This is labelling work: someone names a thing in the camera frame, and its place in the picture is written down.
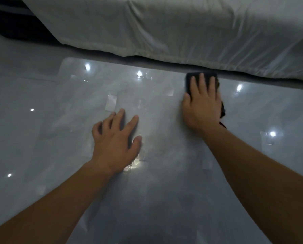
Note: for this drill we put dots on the person's right forearm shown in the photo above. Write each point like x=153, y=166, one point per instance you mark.
x=263, y=185

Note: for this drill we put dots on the person's right hand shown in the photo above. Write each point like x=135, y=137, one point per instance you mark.
x=201, y=109

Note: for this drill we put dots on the white bed sheet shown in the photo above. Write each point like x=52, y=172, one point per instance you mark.
x=182, y=30

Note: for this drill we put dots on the person's left thumb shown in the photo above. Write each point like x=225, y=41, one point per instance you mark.
x=135, y=147

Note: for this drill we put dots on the person's left middle finger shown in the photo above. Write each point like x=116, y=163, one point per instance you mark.
x=117, y=119

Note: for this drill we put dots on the person's left hand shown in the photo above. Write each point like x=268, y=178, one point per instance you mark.
x=113, y=147

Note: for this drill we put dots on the person's right middle finger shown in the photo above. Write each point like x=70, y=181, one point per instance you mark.
x=202, y=83

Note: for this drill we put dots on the person's left little finger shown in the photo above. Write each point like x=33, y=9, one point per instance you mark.
x=96, y=128

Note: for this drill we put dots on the person's left forearm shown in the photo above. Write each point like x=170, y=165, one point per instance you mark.
x=47, y=205

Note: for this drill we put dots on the person's right thumb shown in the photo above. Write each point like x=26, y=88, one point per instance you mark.
x=185, y=100

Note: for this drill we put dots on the dark cleaning cloth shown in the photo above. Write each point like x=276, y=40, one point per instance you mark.
x=204, y=81

